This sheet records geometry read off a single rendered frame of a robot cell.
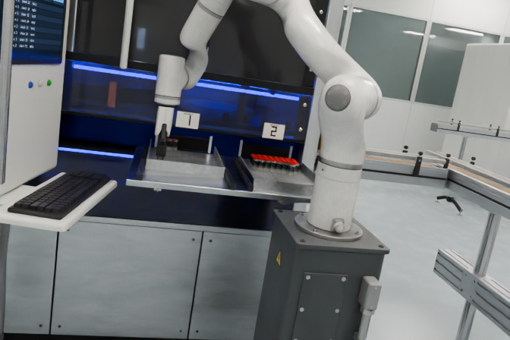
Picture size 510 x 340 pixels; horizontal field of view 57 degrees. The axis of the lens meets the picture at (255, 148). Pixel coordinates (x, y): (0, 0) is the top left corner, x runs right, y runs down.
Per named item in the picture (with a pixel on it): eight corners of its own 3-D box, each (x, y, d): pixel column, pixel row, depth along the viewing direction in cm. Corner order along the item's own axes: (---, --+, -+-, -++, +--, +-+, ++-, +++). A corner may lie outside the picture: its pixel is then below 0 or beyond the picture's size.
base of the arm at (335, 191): (373, 243, 123) (388, 177, 119) (306, 239, 118) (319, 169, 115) (345, 218, 141) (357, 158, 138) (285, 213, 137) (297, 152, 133)
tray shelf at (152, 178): (136, 150, 184) (136, 146, 184) (303, 169, 199) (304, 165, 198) (125, 185, 138) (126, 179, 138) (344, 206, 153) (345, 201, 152)
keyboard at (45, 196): (69, 174, 158) (70, 168, 158) (110, 181, 159) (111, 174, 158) (6, 212, 119) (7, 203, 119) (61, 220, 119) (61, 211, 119)
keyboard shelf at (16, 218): (37, 174, 161) (38, 168, 161) (117, 187, 162) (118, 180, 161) (-47, 218, 117) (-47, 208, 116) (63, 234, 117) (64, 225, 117)
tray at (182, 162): (149, 147, 185) (150, 138, 184) (214, 155, 190) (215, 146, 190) (145, 168, 152) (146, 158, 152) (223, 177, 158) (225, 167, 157)
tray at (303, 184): (237, 163, 181) (239, 155, 181) (301, 171, 186) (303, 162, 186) (252, 189, 149) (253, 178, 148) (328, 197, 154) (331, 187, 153)
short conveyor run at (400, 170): (305, 173, 201) (312, 137, 198) (296, 165, 215) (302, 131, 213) (446, 189, 215) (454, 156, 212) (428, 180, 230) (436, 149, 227)
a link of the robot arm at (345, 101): (368, 166, 129) (386, 80, 124) (345, 175, 113) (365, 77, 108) (328, 156, 134) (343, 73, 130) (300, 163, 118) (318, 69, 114)
